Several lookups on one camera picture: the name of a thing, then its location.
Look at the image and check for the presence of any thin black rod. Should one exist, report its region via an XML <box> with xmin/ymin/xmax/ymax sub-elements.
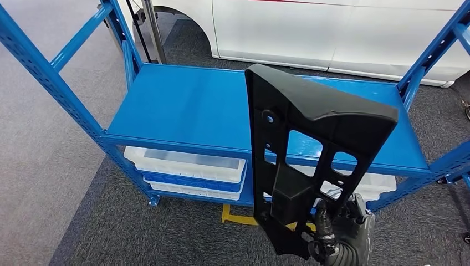
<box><xmin>125</xmin><ymin>0</ymin><xmax>153</xmax><ymax>64</ymax></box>

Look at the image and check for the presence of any blue metal shelf rack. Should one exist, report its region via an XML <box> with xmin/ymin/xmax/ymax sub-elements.
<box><xmin>0</xmin><ymin>0</ymin><xmax>470</xmax><ymax>214</ymax></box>

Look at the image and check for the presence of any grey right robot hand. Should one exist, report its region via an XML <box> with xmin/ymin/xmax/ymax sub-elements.
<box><xmin>301</xmin><ymin>192</ymin><xmax>376</xmax><ymax>266</ymax></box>

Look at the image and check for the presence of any silver metal stand pole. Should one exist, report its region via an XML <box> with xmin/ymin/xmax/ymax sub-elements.
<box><xmin>141</xmin><ymin>0</ymin><xmax>168</xmax><ymax>65</ymax></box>

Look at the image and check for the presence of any black plastic plate bracket part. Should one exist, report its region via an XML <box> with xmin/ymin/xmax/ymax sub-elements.
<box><xmin>244</xmin><ymin>63</ymin><xmax>400</xmax><ymax>262</ymax></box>

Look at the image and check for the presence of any white car with red stripe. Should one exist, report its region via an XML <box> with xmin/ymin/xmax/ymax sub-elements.
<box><xmin>117</xmin><ymin>0</ymin><xmax>470</xmax><ymax>88</ymax></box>

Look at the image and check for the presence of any translucent white plastic bin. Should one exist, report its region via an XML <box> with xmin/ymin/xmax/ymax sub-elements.
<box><xmin>124</xmin><ymin>146</ymin><xmax>247</xmax><ymax>183</ymax></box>
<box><xmin>143</xmin><ymin>176</ymin><xmax>244</xmax><ymax>202</ymax></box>
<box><xmin>286</xmin><ymin>164</ymin><xmax>398</xmax><ymax>202</ymax></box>

